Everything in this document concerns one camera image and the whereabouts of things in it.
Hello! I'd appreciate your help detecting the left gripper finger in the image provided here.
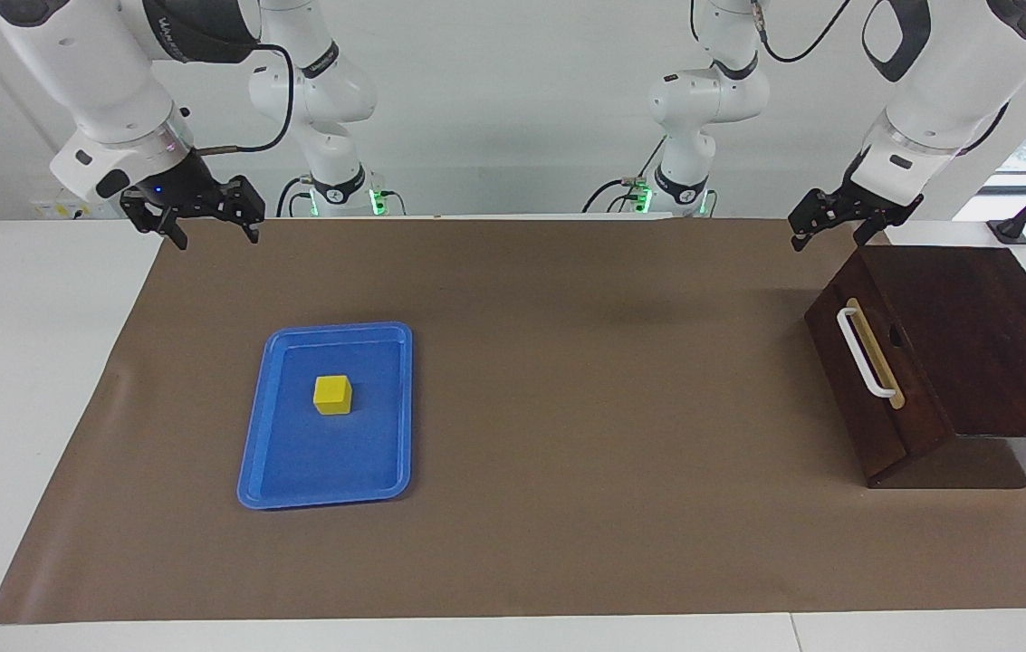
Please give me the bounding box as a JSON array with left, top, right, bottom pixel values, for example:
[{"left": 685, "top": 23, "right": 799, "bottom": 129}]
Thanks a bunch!
[
  {"left": 849, "top": 196, "right": 925, "bottom": 248},
  {"left": 788, "top": 188, "right": 839, "bottom": 254}
]

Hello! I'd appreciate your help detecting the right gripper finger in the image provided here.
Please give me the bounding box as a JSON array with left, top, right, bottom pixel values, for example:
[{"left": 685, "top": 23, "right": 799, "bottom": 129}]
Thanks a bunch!
[
  {"left": 218, "top": 175, "right": 266, "bottom": 245},
  {"left": 120, "top": 190, "right": 189, "bottom": 251}
]

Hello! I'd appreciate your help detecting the yellow cube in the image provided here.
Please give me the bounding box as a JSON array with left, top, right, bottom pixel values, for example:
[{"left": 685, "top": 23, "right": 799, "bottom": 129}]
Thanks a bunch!
[{"left": 312, "top": 374, "right": 353, "bottom": 416}]

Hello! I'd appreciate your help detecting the wooden drawer with white handle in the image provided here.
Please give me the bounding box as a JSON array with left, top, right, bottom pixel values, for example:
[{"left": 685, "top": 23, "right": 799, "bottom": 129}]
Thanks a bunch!
[{"left": 804, "top": 246, "right": 959, "bottom": 490}]

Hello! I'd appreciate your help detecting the dark wooden cabinet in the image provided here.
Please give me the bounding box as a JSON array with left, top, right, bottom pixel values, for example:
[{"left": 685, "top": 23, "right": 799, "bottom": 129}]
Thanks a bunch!
[{"left": 857, "top": 243, "right": 1026, "bottom": 490}]

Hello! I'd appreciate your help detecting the blue plastic tray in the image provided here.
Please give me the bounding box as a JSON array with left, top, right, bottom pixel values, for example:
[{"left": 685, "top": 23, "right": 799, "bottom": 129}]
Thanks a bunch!
[{"left": 236, "top": 321, "right": 414, "bottom": 511}]

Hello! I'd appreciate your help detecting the brown table mat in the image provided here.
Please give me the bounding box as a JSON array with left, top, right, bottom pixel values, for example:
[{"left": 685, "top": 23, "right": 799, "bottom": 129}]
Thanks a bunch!
[{"left": 0, "top": 216, "right": 1026, "bottom": 626}]

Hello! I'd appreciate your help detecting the black base cable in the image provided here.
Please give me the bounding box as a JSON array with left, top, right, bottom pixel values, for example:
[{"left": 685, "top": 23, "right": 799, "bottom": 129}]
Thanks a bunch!
[
  {"left": 275, "top": 175, "right": 316, "bottom": 218},
  {"left": 580, "top": 136, "right": 667, "bottom": 215}
]

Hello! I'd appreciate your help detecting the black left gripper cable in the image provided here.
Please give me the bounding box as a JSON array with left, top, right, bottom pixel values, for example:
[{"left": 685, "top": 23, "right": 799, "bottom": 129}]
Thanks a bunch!
[{"left": 748, "top": 0, "right": 856, "bottom": 66}]

